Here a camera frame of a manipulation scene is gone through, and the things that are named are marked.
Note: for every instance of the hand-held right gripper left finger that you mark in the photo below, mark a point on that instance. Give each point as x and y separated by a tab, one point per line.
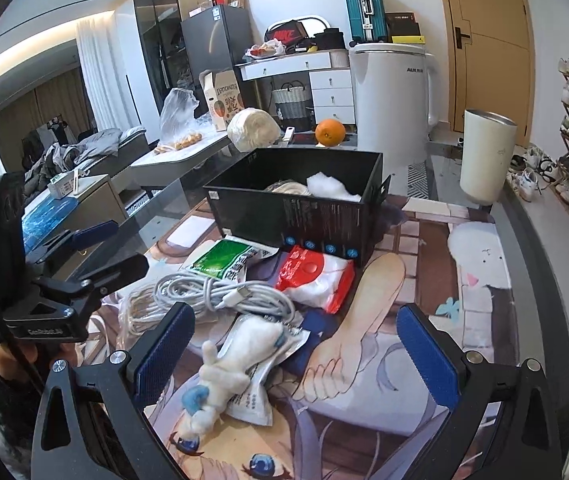
164	355

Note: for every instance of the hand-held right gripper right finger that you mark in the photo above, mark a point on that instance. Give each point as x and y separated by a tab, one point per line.
427	357

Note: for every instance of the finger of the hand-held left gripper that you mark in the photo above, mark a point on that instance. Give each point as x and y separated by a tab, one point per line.
97	232
124	267

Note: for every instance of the white plush toy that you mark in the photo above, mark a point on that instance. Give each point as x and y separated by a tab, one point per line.
237	355

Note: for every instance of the green sachet packet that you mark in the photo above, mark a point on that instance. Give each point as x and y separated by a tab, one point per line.
214	260

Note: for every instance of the white printed packet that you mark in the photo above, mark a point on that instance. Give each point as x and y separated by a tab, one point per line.
257	400

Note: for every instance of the red and white packet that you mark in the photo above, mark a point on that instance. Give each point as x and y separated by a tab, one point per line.
314	275

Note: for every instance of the black cardboard box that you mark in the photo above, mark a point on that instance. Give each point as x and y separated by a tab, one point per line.
314	220

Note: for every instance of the person's left hand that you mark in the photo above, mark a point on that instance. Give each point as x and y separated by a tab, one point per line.
7	360

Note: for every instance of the bedside cabinet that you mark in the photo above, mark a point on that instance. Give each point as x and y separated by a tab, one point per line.
79	210

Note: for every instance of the printed desk mat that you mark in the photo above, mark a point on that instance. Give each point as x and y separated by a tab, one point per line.
389	285

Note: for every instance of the bed with clothes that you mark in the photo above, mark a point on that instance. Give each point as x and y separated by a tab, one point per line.
89	145

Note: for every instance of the clear plastic snack bag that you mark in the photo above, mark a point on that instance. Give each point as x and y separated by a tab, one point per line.
179	115

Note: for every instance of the white curtain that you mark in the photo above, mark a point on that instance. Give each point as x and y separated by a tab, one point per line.
97	75

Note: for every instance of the beige coil in bag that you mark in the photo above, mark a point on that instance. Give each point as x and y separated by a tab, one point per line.
289	190

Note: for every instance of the cardboard fruit box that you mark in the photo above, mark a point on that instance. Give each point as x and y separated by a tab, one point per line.
224	100

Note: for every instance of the white round wrapped bundle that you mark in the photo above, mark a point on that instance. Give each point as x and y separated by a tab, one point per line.
254	130

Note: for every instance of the white cotton wad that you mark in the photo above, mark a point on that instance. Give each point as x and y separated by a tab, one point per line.
332	185

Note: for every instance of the white waste bin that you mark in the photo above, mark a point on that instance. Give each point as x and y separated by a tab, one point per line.
487	160

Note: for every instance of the dark glass wardrobe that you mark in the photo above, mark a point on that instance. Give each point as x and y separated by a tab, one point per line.
159	35

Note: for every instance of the shoes on floor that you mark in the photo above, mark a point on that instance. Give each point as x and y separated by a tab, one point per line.
529	175

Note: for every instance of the grey fridge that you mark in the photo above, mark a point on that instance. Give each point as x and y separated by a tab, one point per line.
212	45

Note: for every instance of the woven basket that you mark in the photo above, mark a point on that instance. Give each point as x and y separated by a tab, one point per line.
289	102

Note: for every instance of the orange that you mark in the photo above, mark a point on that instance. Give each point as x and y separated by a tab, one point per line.
330	133

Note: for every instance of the snack bag on desk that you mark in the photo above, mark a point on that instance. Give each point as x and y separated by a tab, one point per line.
264	50

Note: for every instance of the white electric kettle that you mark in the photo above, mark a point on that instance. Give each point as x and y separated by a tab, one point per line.
389	105

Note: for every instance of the white desk with drawers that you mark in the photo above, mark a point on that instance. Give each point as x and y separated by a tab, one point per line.
332	90

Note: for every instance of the red shoe box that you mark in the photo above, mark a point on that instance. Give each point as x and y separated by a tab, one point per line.
287	36

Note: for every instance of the black bag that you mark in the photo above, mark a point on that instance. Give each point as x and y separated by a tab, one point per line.
328	41

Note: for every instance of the wooden door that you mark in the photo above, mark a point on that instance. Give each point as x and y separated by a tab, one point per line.
489	35

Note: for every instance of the stack of dark boxes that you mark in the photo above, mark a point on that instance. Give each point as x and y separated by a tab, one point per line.
404	27

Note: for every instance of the teal suitcase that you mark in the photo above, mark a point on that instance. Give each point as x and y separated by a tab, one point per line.
364	10

